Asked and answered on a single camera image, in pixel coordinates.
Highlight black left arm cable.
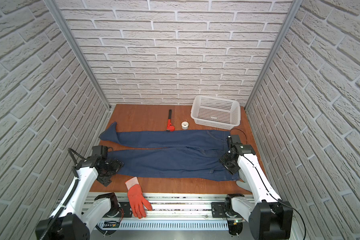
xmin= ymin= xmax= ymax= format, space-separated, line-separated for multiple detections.
xmin=38 ymin=147 xmax=88 ymax=240

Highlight white tape roll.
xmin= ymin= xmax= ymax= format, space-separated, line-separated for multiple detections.
xmin=181 ymin=121 xmax=189 ymax=130

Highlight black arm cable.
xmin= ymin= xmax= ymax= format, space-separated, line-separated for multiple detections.
xmin=38 ymin=147 xmax=88 ymax=240
xmin=229 ymin=128 xmax=307 ymax=240

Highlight red black pipe wrench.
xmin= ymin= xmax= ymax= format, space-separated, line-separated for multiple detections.
xmin=166 ymin=109 xmax=175 ymax=132

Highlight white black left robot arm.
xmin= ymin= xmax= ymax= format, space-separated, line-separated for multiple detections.
xmin=35 ymin=145 xmax=124 ymax=240

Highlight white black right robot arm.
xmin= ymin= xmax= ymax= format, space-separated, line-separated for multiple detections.
xmin=219 ymin=135 xmax=293 ymax=240

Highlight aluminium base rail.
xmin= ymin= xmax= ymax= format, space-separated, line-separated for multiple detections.
xmin=83 ymin=194 xmax=254 ymax=235

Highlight white plastic perforated basket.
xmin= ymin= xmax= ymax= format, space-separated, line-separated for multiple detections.
xmin=191 ymin=96 xmax=241 ymax=130

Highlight blue denim trousers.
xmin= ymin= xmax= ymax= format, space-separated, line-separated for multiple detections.
xmin=100 ymin=122 xmax=239 ymax=182

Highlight grey work glove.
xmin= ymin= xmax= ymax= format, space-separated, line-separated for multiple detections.
xmin=236 ymin=181 xmax=252 ymax=192

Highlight red work glove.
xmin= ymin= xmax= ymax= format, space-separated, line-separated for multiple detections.
xmin=125 ymin=177 xmax=153 ymax=219

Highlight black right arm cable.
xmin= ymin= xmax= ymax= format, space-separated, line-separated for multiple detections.
xmin=229 ymin=128 xmax=307 ymax=240

